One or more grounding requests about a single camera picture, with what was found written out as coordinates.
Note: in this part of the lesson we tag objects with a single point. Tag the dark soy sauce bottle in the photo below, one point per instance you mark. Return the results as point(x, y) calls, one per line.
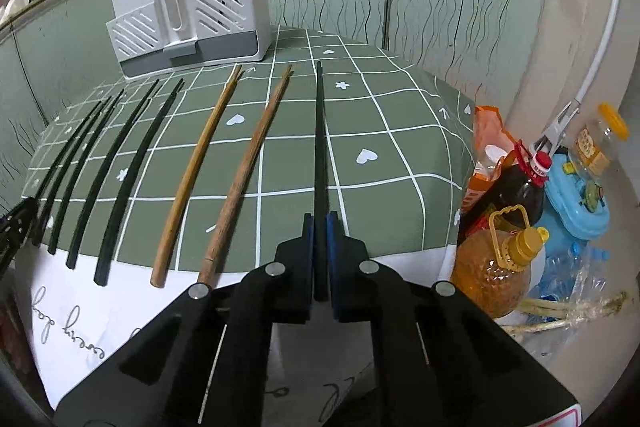
point(520, 183)

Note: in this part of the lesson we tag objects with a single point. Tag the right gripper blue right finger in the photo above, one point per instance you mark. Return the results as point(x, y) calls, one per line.
point(347, 282)

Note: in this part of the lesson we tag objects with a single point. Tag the yellow lid glass jar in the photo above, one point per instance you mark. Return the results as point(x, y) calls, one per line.
point(597, 142)

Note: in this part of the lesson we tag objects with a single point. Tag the wooden chopstick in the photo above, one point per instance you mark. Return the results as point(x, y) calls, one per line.
point(221, 238)
point(175, 215)

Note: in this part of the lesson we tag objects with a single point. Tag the orange snack bag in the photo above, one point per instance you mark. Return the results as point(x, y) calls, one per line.
point(494, 149)

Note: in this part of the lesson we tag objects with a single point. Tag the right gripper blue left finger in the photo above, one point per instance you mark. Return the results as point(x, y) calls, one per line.
point(294, 285)

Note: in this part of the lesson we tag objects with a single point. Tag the blue plastic container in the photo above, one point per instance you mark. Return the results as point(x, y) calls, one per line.
point(575, 211)

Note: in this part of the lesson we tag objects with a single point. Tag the cooking oil bottle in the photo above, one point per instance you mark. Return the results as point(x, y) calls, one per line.
point(494, 267)

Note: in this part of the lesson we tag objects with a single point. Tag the white grey utensil holder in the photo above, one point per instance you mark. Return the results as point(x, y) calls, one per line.
point(157, 35)

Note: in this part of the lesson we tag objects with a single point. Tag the green checked tablecloth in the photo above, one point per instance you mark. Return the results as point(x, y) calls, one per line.
point(400, 153)

